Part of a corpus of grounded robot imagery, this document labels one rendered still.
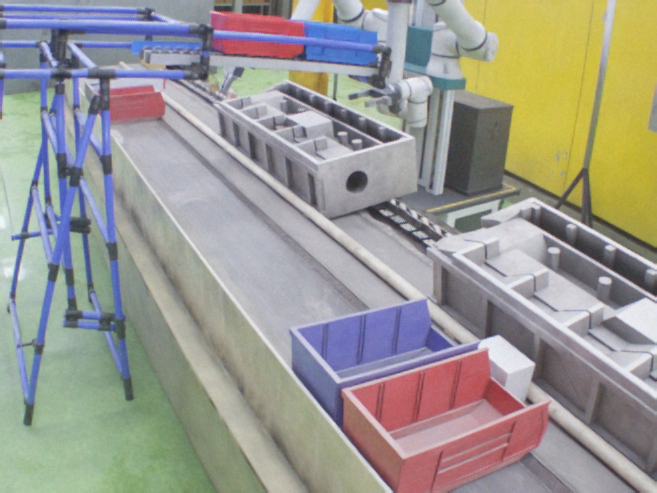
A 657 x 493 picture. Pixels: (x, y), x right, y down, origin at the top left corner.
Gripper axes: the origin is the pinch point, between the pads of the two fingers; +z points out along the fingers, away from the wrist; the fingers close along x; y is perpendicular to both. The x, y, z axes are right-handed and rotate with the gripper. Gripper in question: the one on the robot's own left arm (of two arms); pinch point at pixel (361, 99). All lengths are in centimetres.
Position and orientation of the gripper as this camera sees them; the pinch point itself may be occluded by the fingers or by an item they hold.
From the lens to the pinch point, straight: 270.1
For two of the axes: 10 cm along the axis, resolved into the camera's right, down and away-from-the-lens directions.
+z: -8.8, 3.1, -3.7
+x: 4.7, 4.2, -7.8
